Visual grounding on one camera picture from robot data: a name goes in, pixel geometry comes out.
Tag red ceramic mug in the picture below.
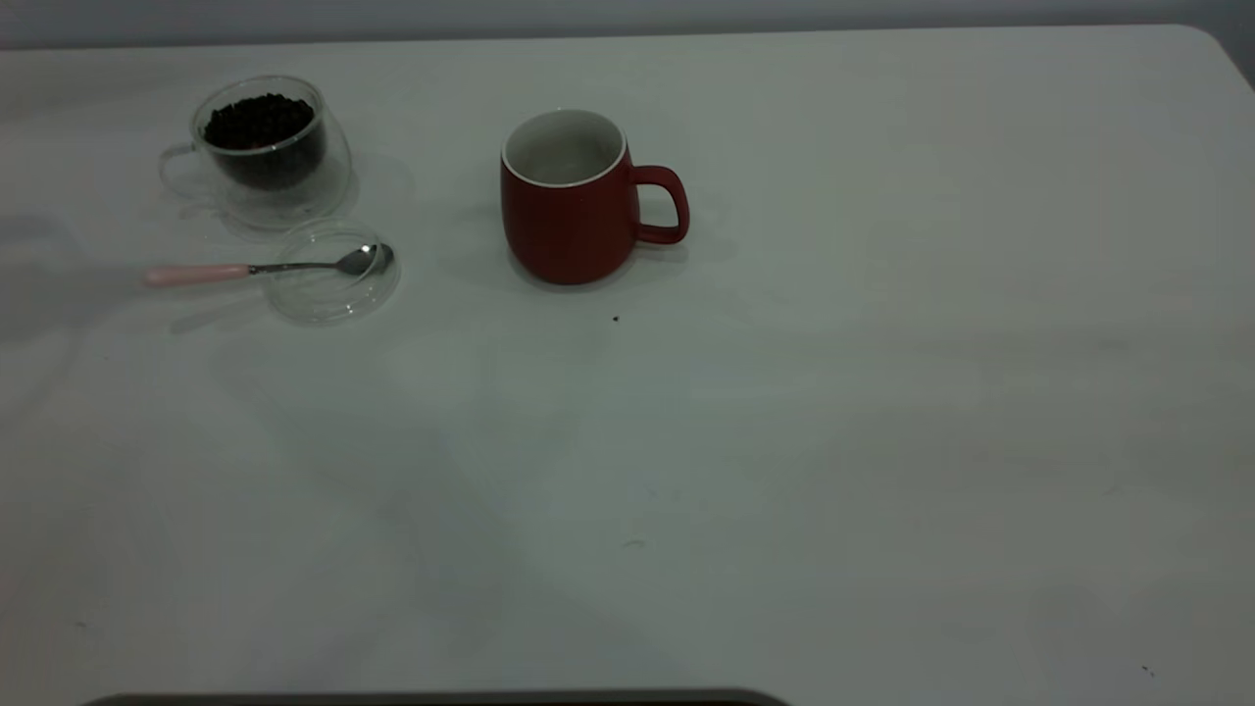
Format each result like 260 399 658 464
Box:
500 108 691 287

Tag pink handled metal spoon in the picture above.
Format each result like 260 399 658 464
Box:
144 242 396 289

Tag dark coffee beans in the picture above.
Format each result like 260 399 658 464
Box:
203 94 326 192

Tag clear glass double-wall cup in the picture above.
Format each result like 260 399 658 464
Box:
160 76 354 232

